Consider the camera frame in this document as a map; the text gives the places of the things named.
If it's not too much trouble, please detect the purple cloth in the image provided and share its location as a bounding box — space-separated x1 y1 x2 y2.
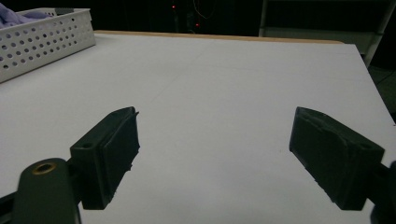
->
0 3 53 30

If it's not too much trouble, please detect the white perforated plastic basket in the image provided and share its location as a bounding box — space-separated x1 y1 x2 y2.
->
0 7 97 84

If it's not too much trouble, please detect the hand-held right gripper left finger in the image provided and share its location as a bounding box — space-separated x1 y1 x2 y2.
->
69 105 141 210

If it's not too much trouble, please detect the dark device with red light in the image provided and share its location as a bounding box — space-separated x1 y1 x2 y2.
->
167 1 204 33

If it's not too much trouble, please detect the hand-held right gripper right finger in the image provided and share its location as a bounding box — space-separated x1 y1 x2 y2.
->
289 106 386 211

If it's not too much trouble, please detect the white table sheet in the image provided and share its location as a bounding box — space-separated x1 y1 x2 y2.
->
0 33 396 224

